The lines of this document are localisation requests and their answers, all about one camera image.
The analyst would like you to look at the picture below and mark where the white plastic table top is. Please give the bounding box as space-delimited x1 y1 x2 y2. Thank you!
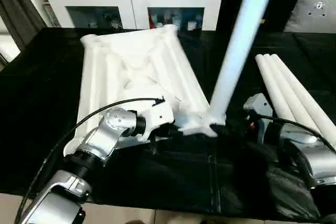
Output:
64 24 227 157

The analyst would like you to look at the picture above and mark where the white plastic table leg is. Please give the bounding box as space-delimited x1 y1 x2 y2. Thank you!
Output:
264 53 332 141
256 54 320 130
208 0 281 128
271 53 336 149

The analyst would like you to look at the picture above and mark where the black furniture with yellow label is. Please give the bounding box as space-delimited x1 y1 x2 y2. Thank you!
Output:
215 0 305 33

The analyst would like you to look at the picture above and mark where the grey cushion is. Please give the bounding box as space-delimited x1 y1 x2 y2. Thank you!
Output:
285 0 336 34

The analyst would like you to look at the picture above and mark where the black work mat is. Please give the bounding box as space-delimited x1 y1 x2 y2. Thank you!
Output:
0 27 336 222

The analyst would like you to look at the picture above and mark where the white glass-door cabinet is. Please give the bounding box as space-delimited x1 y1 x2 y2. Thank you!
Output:
35 0 226 33

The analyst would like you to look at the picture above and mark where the grey curtain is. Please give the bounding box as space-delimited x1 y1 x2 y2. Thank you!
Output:
0 0 47 64

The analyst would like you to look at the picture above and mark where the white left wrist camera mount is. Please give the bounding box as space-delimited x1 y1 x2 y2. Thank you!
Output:
142 100 176 144

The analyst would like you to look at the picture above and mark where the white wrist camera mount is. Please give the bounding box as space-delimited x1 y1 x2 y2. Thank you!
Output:
242 92 274 120
142 100 176 144

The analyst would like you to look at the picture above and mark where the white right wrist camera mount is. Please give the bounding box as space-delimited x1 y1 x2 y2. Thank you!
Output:
242 92 274 120

